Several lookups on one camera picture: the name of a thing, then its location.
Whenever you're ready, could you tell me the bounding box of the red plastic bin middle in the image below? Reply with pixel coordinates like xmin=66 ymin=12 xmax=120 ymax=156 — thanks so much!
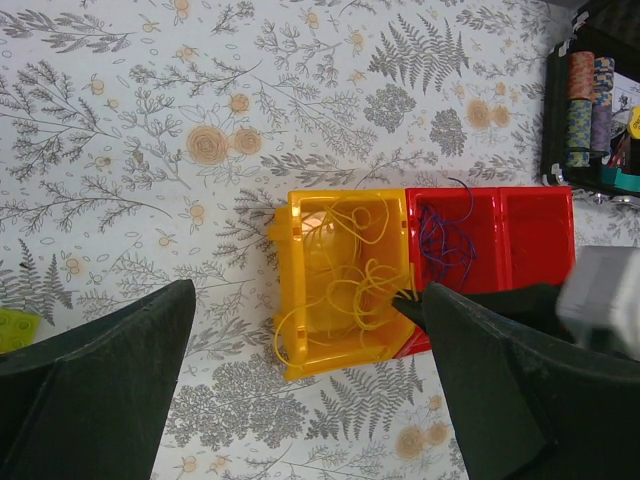
xmin=389 ymin=187 xmax=504 ymax=359

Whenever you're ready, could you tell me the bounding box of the black poker chip case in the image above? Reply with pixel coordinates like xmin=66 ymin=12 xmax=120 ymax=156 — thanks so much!
xmin=540 ymin=1 xmax=639 ymax=197

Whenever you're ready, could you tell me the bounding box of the red plastic bin right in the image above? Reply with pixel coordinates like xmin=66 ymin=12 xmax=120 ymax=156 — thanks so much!
xmin=499 ymin=186 xmax=576 ymax=290

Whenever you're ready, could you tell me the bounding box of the floral patterned table mat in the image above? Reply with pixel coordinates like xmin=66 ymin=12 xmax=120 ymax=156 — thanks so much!
xmin=0 ymin=0 xmax=640 ymax=480

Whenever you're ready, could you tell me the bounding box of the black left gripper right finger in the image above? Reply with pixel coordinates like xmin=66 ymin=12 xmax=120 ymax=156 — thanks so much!
xmin=422 ymin=284 xmax=639 ymax=479

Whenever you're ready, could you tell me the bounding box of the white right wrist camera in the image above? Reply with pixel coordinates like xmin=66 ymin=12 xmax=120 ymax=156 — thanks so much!
xmin=556 ymin=246 xmax=639 ymax=361

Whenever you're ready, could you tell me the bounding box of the yellow round dealer button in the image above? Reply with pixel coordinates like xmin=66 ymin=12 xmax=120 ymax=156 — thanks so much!
xmin=627 ymin=106 xmax=640 ymax=140

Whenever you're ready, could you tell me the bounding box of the red plastic bin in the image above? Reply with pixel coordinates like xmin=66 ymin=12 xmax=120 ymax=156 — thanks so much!
xmin=499 ymin=186 xmax=576 ymax=290
xmin=389 ymin=187 xmax=504 ymax=359

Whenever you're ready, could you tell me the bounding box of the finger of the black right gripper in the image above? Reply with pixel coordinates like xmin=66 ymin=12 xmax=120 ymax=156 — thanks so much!
xmin=391 ymin=283 xmax=575 ymax=343

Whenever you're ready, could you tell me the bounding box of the lime green toy block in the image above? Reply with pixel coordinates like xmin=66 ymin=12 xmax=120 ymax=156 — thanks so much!
xmin=0 ymin=308 xmax=40 ymax=354

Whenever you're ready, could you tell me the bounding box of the purple thin cable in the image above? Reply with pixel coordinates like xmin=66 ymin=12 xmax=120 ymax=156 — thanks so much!
xmin=418 ymin=176 xmax=479 ymax=286

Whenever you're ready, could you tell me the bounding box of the playing card deck box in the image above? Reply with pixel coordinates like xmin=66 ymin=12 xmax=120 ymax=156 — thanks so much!
xmin=610 ymin=72 xmax=640 ymax=139

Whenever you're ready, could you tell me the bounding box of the yellow plastic bin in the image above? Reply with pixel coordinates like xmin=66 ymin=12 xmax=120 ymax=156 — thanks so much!
xmin=268 ymin=189 xmax=416 ymax=381

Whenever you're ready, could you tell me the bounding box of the poker chip stack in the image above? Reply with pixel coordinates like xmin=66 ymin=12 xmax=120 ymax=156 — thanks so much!
xmin=590 ymin=56 xmax=615 ymax=154
xmin=566 ymin=51 xmax=595 ymax=168

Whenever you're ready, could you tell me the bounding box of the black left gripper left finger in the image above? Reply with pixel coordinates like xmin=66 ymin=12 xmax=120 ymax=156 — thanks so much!
xmin=1 ymin=280 xmax=196 ymax=479

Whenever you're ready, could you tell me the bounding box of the yellow thin cable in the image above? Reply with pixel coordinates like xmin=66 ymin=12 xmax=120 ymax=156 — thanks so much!
xmin=274 ymin=192 xmax=419 ymax=369

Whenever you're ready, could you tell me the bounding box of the teal rectangular tag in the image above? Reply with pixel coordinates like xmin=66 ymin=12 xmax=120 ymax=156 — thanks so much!
xmin=600 ymin=166 xmax=640 ymax=193

